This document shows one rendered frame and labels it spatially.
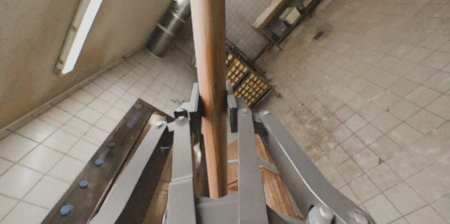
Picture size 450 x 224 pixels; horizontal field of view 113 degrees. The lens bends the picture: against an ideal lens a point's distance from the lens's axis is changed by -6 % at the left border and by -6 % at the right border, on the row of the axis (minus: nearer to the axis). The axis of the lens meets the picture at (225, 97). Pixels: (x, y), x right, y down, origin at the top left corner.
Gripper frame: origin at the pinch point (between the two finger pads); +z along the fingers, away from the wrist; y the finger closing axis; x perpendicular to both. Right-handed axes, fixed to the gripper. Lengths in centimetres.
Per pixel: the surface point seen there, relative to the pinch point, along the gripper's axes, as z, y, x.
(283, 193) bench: 69, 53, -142
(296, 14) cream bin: 424, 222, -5
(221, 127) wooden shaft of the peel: -0.9, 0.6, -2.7
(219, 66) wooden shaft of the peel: -1.0, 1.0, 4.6
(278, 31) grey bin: 427, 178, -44
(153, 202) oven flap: 58, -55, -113
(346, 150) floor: 102, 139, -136
